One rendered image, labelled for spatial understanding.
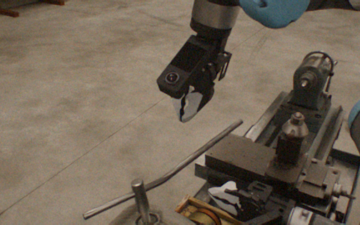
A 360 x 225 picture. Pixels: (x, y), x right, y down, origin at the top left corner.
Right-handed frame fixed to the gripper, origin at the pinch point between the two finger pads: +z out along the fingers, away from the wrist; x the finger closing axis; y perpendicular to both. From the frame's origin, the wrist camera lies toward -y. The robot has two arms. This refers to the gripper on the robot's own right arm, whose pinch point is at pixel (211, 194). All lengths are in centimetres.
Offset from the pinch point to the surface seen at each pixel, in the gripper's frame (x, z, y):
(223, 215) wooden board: -17.9, 0.5, 10.8
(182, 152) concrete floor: -106, 91, 135
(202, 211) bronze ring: 3.2, -2.4, -9.3
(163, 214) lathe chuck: 15.8, -2.1, -24.6
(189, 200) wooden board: -17.6, 12.7, 10.8
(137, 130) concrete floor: -106, 143, 141
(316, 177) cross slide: -10.5, -20.6, 35.4
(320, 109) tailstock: -14, -11, 88
